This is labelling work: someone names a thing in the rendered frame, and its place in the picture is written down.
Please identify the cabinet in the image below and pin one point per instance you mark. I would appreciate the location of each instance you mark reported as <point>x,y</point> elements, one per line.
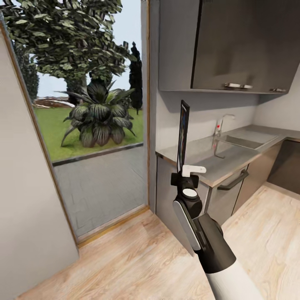
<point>223,46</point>
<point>286,55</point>

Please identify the dishwasher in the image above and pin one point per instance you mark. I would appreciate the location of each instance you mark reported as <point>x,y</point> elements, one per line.
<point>222,197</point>

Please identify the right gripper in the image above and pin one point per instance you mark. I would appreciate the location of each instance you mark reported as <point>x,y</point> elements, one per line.
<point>177,179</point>

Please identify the fixed window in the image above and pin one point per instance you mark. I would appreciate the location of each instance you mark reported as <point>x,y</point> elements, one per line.
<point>85,69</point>

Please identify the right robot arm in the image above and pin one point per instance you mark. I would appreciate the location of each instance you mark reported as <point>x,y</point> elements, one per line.
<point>226,276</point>

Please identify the drop in sink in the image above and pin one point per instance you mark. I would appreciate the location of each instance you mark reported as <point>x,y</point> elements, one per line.
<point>243,138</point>

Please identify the poster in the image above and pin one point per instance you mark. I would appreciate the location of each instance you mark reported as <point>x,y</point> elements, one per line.
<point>184,117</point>

